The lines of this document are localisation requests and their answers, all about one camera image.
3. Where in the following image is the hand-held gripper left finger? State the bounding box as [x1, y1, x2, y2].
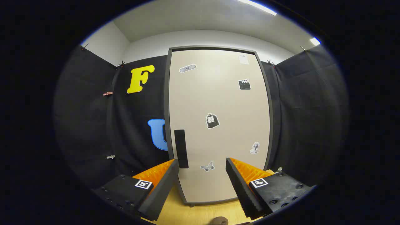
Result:
[93, 159, 180, 222]

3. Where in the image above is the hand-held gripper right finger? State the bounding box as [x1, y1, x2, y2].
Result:
[226, 157, 313, 220]

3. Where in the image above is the grey shoe cabinet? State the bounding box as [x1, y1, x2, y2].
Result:
[164, 46, 275, 207]

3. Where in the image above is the black backdrop cloth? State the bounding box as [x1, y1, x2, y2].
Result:
[53, 44, 349, 191]

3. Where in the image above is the long ceiling light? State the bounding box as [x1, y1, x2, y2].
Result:
[236, 0, 277, 16]

